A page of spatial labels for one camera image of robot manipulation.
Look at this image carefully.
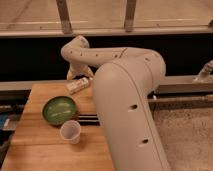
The green ceramic bowl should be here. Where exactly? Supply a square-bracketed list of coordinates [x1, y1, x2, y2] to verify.
[42, 96, 77, 126]

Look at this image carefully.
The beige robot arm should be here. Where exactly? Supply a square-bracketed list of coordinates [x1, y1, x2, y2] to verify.
[61, 36, 171, 171]

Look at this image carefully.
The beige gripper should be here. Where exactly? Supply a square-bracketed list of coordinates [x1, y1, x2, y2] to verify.
[67, 63, 94, 80]

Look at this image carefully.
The metal fitting at right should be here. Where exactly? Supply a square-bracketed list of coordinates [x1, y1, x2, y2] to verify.
[194, 60, 213, 82]

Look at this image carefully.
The black rectangular bar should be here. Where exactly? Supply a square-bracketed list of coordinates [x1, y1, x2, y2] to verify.
[78, 114, 99, 125]

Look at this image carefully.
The translucent plastic cup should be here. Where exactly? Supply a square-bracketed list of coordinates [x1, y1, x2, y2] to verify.
[60, 120, 81, 144]

